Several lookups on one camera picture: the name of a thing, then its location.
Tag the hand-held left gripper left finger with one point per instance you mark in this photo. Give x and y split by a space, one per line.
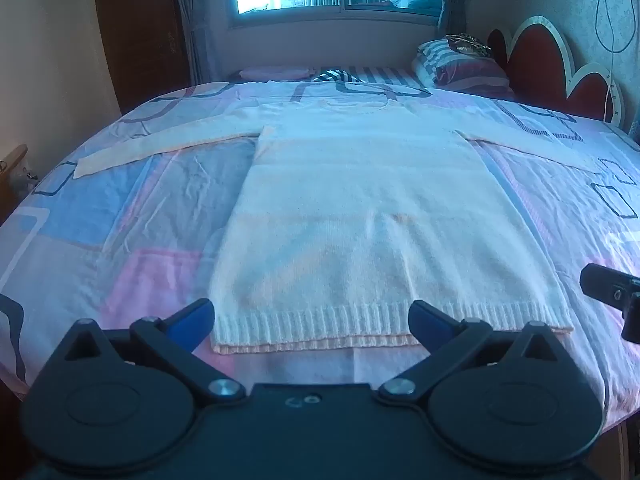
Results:
194 317

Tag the striped pillow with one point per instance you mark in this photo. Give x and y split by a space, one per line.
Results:
465 72

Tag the dark item on pillow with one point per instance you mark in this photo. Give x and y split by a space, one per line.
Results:
470 44

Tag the grey curtain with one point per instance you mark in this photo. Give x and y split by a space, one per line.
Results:
452 0
197 20

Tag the pink cushion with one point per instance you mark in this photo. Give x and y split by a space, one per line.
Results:
275 72

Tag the brown wooden wardrobe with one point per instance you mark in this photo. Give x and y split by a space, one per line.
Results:
140 35

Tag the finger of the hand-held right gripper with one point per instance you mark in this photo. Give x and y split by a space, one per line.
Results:
607 287

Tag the white knit sweater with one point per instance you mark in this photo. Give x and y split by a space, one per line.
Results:
375 200

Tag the striped garment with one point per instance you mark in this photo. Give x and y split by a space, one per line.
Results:
335 76

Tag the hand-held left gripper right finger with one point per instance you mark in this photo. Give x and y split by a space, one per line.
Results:
429 321

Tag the red white headboard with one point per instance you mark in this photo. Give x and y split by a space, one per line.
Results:
542 65

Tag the pink blue patterned bedspread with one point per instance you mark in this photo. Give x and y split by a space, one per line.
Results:
125 220

